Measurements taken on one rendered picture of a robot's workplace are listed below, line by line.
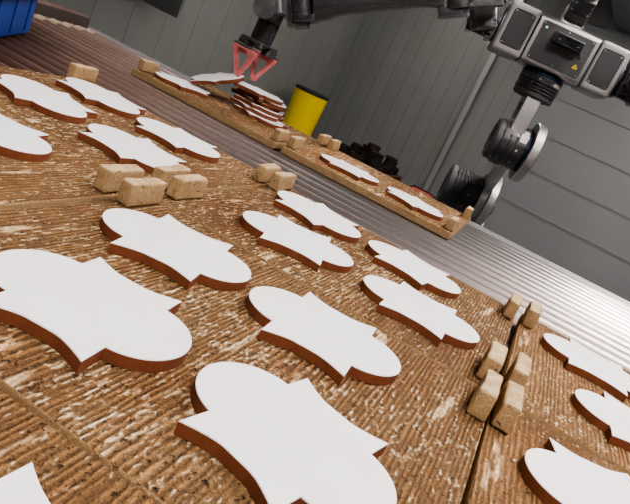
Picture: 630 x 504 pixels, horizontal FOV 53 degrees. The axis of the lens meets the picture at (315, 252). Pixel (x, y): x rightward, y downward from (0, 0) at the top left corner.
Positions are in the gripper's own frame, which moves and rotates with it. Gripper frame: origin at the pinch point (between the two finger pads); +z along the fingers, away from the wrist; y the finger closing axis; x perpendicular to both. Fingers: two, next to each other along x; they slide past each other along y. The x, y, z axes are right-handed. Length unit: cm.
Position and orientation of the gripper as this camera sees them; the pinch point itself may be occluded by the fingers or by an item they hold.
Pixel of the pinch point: (245, 75)
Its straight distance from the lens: 169.4
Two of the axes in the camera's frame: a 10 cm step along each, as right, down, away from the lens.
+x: 8.3, 5.1, -2.2
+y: -3.3, 1.4, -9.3
